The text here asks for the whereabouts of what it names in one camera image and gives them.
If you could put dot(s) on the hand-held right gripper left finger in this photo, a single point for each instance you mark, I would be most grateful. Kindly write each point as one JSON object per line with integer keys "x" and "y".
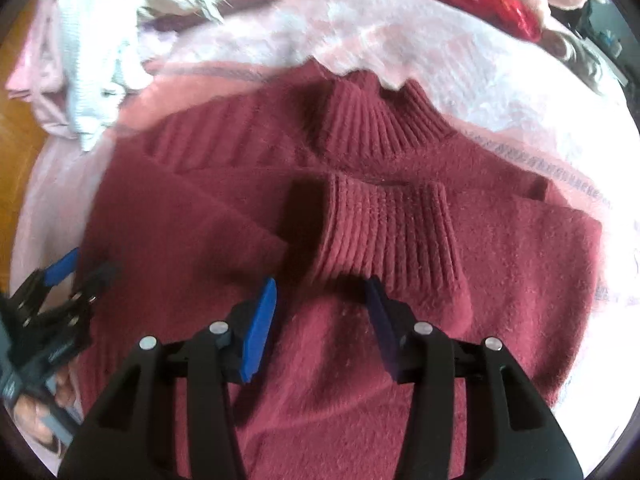
{"x": 260, "y": 325}

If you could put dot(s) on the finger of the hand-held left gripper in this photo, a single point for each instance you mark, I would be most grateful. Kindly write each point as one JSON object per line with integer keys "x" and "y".
{"x": 60, "y": 264}
{"x": 97, "y": 276}

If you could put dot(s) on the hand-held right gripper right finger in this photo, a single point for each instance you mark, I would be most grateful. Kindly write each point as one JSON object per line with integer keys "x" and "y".
{"x": 382, "y": 320}

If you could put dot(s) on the maroon knit sweater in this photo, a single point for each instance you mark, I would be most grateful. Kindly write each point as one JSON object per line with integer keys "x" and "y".
{"x": 200, "y": 220}

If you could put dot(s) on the person's left hand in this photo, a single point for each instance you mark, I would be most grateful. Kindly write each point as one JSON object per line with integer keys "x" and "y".
{"x": 32, "y": 422}

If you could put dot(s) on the white ribbed garment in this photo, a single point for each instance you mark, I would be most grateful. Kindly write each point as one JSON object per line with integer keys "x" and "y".
{"x": 95, "y": 60}

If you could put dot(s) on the pink white printed blanket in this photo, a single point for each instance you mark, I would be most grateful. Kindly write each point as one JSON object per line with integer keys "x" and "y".
{"x": 525, "y": 100}

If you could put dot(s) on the grey cloth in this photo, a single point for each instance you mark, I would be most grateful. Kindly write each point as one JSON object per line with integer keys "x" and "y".
{"x": 575, "y": 57}

